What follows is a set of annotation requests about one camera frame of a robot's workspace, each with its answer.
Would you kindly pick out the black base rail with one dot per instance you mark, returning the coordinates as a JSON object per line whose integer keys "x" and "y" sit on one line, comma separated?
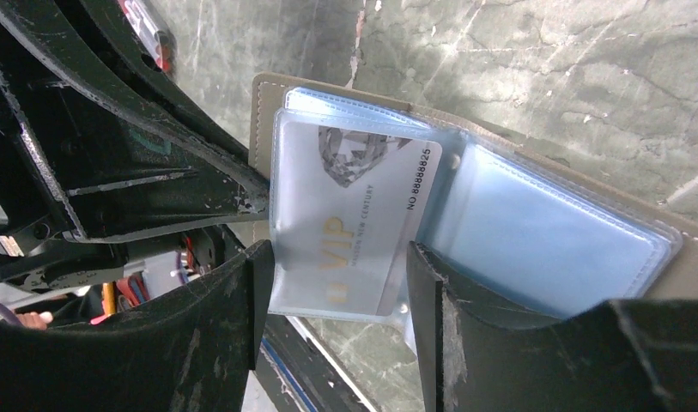
{"x": 295, "y": 372}

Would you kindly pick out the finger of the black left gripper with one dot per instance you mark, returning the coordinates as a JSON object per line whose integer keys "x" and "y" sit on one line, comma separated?
{"x": 143, "y": 41}

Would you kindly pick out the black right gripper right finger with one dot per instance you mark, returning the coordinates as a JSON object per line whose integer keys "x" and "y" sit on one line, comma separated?
{"x": 478, "y": 351}

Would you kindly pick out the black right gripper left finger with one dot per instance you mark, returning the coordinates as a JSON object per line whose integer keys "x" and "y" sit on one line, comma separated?
{"x": 190, "y": 349}

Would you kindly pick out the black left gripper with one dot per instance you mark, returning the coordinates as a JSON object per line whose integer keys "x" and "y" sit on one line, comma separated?
{"x": 104, "y": 161}

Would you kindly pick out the pack of coloured markers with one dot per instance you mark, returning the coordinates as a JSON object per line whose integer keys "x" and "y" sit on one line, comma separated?
{"x": 92, "y": 307}

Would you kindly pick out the grey card holder wallet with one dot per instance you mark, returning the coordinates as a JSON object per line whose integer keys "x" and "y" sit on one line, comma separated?
{"x": 545, "y": 237}

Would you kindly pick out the white VIP credit card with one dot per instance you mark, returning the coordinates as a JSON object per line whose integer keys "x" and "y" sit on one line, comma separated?
{"x": 346, "y": 198}

